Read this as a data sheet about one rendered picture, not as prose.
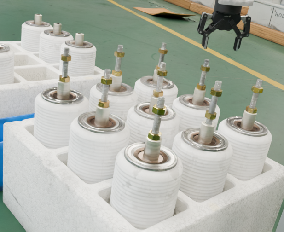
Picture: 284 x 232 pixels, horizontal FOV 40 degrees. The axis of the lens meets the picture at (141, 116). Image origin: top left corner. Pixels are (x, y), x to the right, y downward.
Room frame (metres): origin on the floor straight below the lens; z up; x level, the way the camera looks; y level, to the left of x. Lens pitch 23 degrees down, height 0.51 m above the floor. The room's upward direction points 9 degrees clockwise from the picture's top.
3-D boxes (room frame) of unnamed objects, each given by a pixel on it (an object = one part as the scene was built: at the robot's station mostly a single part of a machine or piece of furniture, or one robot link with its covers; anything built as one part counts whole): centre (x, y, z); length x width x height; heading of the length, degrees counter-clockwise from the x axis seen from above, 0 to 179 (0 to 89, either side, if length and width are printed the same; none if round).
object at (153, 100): (0.64, -0.02, 0.26); 0.02 x 0.02 x 0.03
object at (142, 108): (0.64, -0.02, 0.25); 0.08 x 0.08 x 0.01
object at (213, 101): (0.56, -0.11, 0.31); 0.01 x 0.01 x 0.08
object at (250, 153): (0.64, -0.19, 0.16); 0.10 x 0.10 x 0.18
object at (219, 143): (0.56, -0.11, 0.25); 0.08 x 0.08 x 0.01
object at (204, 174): (0.56, -0.11, 0.16); 0.10 x 0.10 x 0.18
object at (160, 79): (0.64, -0.02, 0.31); 0.01 x 0.01 x 0.08
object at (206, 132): (0.56, -0.11, 0.26); 0.02 x 0.02 x 0.03
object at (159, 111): (0.47, -0.02, 0.32); 0.02 x 0.02 x 0.01; 47
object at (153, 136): (0.47, -0.02, 0.29); 0.02 x 0.02 x 0.01; 47
